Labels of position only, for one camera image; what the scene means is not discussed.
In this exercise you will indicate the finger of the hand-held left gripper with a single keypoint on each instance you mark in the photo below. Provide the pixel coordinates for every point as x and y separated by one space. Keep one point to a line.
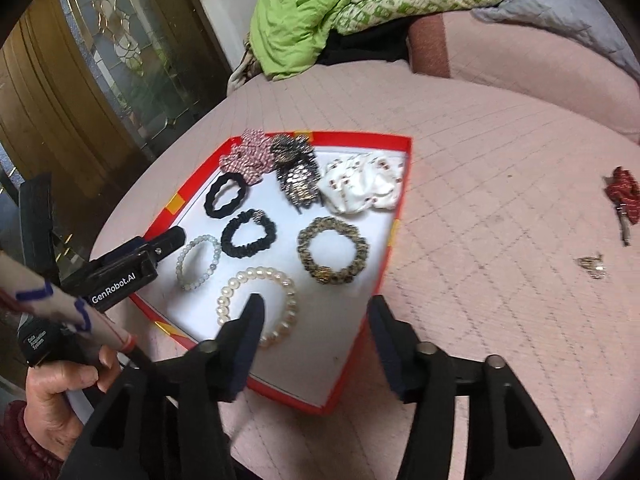
167 242

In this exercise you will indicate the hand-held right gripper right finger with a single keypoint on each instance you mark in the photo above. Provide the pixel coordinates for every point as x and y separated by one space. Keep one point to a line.
390 355

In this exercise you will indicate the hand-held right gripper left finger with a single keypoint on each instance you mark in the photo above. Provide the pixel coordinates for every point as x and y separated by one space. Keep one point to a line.
247 355

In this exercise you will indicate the red and white box tray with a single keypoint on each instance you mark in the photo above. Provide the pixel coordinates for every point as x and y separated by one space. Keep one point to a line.
295 370

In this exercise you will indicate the thin black scrunchie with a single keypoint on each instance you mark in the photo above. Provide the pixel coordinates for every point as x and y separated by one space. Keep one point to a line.
227 240

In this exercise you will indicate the leopard print scrunchie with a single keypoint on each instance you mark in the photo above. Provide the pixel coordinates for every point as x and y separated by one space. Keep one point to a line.
305 250

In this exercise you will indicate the grey dark scrunchie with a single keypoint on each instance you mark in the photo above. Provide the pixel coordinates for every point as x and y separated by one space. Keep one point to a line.
297 175

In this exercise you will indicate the person's left forearm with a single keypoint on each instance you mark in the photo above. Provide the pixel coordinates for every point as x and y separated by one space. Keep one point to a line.
20 445

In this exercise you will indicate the person's left hand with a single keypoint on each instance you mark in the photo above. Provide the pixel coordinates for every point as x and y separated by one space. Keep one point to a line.
50 395

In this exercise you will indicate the beige tube with blue marks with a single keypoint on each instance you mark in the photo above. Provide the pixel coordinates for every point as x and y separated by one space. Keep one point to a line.
45 300

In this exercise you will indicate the red checked scrunchie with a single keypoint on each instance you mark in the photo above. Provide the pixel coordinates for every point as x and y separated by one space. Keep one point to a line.
247 157

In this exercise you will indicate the white cherry print scrunchie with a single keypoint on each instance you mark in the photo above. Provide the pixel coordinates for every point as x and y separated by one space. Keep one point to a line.
360 185

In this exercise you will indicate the wooden door with glass panel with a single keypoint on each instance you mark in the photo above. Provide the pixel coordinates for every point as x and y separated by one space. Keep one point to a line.
40 110

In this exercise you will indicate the beige cloth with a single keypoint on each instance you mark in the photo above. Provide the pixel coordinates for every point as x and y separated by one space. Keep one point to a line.
242 72

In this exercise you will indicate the small gold ornament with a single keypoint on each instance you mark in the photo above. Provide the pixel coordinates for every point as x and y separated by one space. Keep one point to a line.
594 267

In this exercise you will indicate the metal hair clip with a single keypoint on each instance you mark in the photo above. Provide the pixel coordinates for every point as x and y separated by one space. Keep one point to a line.
625 230

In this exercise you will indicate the green quilt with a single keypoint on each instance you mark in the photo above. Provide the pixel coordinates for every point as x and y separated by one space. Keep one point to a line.
300 10

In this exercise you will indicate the black cloth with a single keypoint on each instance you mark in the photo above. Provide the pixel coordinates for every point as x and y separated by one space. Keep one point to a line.
360 47

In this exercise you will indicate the red dotted scrunchie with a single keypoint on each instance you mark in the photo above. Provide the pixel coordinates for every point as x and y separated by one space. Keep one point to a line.
625 190

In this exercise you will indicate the pink bolster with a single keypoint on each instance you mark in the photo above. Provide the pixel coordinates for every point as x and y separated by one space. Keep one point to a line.
500 55

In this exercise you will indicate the grey quilted pillow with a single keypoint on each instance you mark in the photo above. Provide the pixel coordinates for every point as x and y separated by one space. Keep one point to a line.
565 5

